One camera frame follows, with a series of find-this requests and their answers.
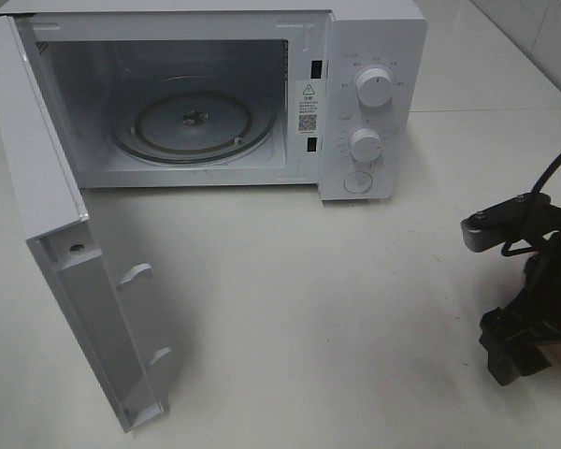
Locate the white warning label sticker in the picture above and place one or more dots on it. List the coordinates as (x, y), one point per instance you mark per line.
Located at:
(308, 108)

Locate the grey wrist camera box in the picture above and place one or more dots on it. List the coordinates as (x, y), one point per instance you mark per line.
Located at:
(485, 229)

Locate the lower white timer knob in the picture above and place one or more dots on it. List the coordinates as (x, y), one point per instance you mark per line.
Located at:
(365, 145)

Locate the upper white power knob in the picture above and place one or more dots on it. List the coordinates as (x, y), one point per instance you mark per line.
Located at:
(374, 85)

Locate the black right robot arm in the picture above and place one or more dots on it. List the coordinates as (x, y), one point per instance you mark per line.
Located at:
(513, 336)

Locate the white microwave oven body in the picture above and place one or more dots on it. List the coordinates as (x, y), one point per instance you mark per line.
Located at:
(266, 46)

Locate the round door release button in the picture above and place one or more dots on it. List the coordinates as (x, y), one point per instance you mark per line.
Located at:
(357, 183)

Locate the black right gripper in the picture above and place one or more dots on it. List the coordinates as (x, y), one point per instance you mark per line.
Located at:
(543, 222)

